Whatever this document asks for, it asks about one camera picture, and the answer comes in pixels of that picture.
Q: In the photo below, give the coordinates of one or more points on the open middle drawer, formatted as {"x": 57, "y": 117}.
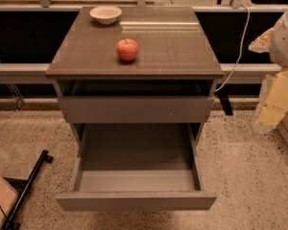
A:
{"x": 136, "y": 167}

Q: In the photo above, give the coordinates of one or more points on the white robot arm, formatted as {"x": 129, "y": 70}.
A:
{"x": 278, "y": 50}

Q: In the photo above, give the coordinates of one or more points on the grey top drawer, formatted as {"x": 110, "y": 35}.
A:
{"x": 135, "y": 109}

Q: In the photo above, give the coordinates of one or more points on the grey drawer cabinet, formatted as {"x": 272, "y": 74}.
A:
{"x": 136, "y": 93}

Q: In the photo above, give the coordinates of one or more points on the white bowl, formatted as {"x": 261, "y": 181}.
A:
{"x": 105, "y": 15}

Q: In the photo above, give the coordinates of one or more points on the red apple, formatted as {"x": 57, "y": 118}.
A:
{"x": 127, "y": 49}

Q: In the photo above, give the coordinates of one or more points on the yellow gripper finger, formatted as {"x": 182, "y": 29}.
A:
{"x": 262, "y": 43}
{"x": 272, "y": 103}

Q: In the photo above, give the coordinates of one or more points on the black metal stand leg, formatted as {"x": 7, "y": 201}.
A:
{"x": 23, "y": 187}

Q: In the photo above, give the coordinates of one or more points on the black bracket behind cabinet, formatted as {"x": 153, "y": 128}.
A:
{"x": 222, "y": 94}

